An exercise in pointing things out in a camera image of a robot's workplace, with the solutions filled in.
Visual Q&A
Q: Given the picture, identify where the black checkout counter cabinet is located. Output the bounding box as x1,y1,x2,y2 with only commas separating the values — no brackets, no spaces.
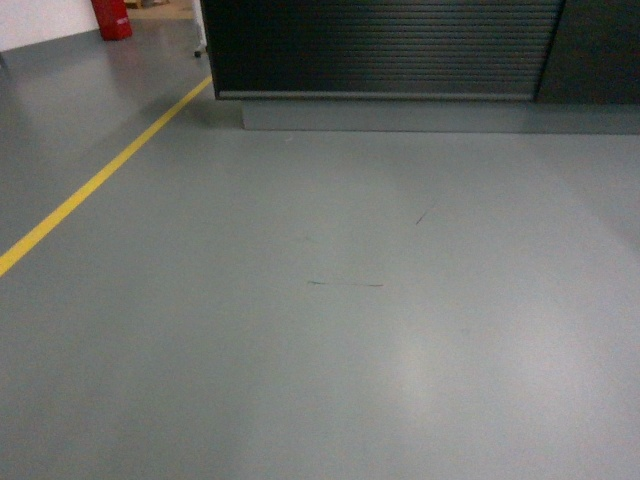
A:
202,1,639,135

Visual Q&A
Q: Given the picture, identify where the wooden shelf background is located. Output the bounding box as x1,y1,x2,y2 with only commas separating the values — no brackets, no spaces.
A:
125,0,194,20

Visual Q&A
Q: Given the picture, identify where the red fire extinguisher box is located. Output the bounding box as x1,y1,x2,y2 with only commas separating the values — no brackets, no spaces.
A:
91,0,133,41

